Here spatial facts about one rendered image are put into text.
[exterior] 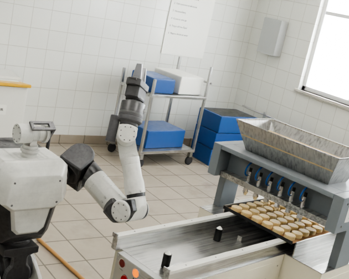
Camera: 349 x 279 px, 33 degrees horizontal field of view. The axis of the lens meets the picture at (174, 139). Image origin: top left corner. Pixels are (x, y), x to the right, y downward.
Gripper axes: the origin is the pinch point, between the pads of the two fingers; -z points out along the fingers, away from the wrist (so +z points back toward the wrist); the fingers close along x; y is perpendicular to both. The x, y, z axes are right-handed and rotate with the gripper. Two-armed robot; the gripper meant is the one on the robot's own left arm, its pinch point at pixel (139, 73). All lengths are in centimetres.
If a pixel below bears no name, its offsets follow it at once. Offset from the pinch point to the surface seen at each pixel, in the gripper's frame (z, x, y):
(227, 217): 40, -79, -25
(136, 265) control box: 67, -21, -6
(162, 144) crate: -44, -404, 121
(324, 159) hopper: 10, -60, -65
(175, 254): 60, -39, -15
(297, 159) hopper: 10, -68, -53
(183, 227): 49, -55, -12
